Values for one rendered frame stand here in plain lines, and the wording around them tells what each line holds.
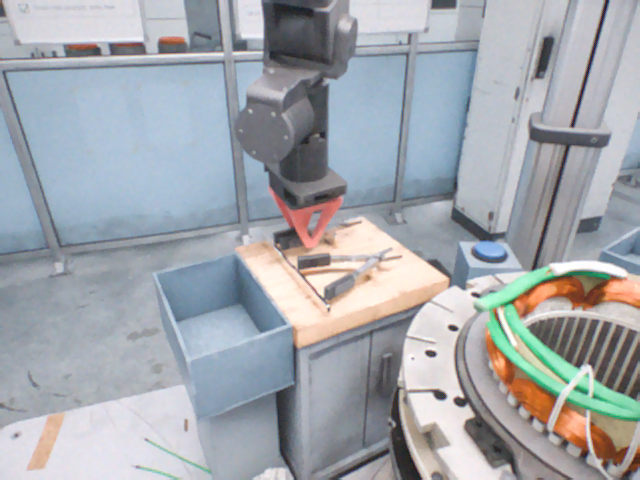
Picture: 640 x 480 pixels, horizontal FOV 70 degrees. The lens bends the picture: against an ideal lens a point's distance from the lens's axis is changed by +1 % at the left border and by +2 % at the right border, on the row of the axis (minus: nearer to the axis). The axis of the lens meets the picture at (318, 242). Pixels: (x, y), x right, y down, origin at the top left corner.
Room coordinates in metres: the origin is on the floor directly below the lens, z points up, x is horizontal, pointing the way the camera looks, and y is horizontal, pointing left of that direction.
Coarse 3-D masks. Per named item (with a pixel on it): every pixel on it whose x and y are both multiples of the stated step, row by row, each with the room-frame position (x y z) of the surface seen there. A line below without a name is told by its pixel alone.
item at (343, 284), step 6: (348, 276) 0.41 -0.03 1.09; (354, 276) 0.41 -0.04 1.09; (336, 282) 0.40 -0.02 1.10; (342, 282) 0.40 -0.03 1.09; (348, 282) 0.41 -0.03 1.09; (354, 282) 0.41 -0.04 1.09; (324, 288) 0.39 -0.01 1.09; (330, 288) 0.39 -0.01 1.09; (336, 288) 0.39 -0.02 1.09; (342, 288) 0.40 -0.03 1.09; (348, 288) 0.41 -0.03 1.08; (324, 294) 0.39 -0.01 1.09; (330, 294) 0.39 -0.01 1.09; (336, 294) 0.39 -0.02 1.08
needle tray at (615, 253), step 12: (636, 228) 0.58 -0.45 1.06; (624, 240) 0.55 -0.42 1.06; (636, 240) 0.57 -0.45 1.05; (600, 252) 0.52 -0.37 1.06; (612, 252) 0.53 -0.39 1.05; (624, 252) 0.56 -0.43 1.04; (636, 252) 0.57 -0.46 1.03; (612, 264) 0.50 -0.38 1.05; (624, 264) 0.49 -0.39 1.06; (636, 264) 0.48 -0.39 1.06
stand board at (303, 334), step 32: (256, 256) 0.50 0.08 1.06; (288, 256) 0.50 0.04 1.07; (416, 256) 0.50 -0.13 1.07; (288, 288) 0.43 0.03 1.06; (320, 288) 0.43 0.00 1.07; (352, 288) 0.43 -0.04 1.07; (384, 288) 0.43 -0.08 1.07; (416, 288) 0.43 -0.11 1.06; (320, 320) 0.37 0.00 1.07; (352, 320) 0.39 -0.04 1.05
